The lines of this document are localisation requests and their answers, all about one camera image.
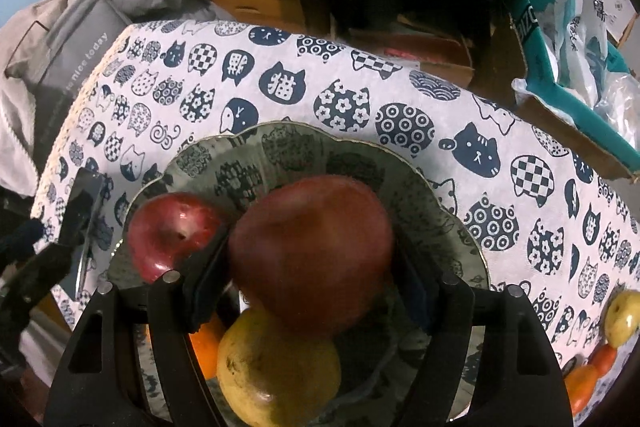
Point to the wooden drawer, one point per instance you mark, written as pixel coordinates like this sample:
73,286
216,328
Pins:
260,2

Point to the orange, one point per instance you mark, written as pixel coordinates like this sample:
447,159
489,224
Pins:
207,347
580,389

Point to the grey laundry basket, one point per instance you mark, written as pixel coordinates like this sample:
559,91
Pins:
75,57

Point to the clear plastic bag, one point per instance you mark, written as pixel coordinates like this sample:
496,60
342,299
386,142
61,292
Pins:
620,107

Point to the yellow pear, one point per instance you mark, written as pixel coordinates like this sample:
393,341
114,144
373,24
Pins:
275,367
622,317

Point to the grey tote bag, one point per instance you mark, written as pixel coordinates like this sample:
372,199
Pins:
17,142

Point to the red apple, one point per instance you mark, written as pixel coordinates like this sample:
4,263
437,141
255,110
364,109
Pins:
310,252
170,232

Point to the green glass bowl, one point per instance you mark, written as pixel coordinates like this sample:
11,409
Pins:
300,152

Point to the teal cardboard box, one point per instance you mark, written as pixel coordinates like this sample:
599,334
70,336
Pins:
545,67

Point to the small tangerine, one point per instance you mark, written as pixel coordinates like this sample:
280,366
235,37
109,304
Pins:
602,359

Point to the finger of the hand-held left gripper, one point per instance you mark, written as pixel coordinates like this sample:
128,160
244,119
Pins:
40,272
20,234

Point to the cat printed tablecloth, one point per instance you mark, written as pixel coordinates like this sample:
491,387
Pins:
400,82

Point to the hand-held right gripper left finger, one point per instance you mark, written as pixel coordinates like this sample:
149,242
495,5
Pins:
205,292

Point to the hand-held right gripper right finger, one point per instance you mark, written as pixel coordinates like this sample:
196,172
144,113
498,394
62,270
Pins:
420,297

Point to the black smartphone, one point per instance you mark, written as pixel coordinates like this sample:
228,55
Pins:
82,227

